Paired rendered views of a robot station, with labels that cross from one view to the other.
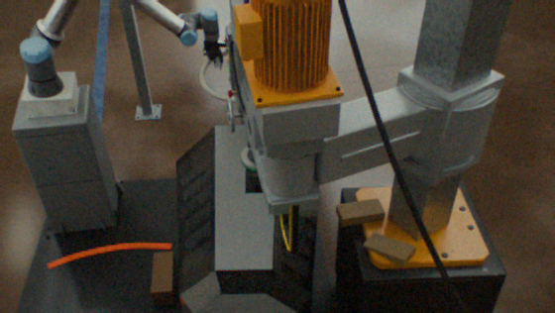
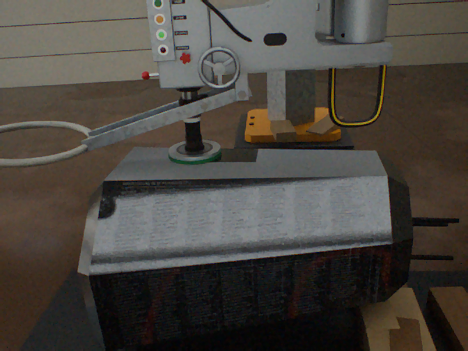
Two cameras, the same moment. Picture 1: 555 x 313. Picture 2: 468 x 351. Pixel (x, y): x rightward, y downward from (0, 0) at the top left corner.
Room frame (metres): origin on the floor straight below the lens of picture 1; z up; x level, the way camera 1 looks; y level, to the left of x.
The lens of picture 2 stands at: (2.06, 1.58, 1.53)
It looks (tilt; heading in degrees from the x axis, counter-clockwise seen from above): 24 degrees down; 274
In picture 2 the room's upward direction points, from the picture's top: 3 degrees counter-clockwise
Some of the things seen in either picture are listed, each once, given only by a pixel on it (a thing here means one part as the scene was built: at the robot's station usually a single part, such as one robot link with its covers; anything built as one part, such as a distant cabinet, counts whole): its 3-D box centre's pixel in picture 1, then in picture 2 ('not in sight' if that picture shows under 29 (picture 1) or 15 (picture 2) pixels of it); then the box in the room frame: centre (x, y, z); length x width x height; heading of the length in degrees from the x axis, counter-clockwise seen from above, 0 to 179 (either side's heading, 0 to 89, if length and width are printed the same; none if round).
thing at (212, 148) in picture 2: (262, 155); (194, 149); (2.35, -0.12, 0.88); 0.21 x 0.21 x 0.01
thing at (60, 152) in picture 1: (71, 161); not in sight; (2.97, 1.05, 0.43); 0.50 x 0.50 x 0.85; 4
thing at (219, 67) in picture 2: (238, 115); (219, 66); (2.22, -0.02, 1.23); 0.15 x 0.10 x 0.15; 6
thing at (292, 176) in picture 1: (289, 161); (360, 12); (1.69, -0.19, 1.38); 0.19 x 0.19 x 0.20
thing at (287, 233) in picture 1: (288, 216); (356, 89); (1.69, -0.19, 1.09); 0.23 x 0.03 x 0.32; 6
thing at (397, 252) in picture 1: (388, 246); (325, 124); (1.75, -0.63, 0.80); 0.20 x 0.10 x 0.05; 47
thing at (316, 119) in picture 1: (273, 53); not in sight; (2.00, -0.16, 1.65); 0.96 x 0.25 x 0.17; 6
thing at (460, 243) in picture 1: (416, 223); (290, 122); (1.91, -0.80, 0.76); 0.49 x 0.49 x 0.05; 89
